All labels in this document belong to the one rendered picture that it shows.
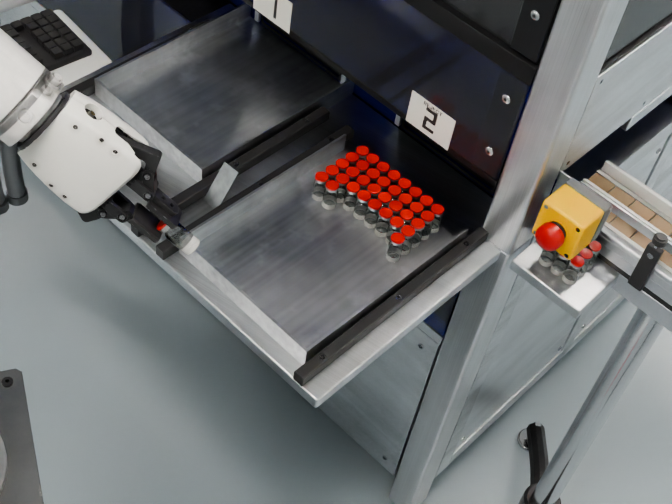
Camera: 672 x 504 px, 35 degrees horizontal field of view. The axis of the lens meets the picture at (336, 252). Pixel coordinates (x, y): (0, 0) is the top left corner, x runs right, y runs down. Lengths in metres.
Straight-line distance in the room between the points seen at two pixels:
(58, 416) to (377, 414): 0.72
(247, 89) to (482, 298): 0.52
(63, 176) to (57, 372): 1.41
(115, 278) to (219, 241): 1.10
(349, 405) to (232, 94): 0.76
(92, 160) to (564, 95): 0.63
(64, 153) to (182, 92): 0.70
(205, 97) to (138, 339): 0.90
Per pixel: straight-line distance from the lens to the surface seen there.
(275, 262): 1.55
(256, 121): 1.75
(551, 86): 1.42
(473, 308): 1.75
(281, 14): 1.74
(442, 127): 1.58
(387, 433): 2.19
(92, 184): 1.12
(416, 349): 1.93
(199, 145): 1.70
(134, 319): 2.57
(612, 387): 1.89
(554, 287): 1.62
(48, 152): 1.11
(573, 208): 1.52
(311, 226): 1.60
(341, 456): 2.39
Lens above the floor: 2.08
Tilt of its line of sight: 50 degrees down
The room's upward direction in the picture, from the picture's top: 11 degrees clockwise
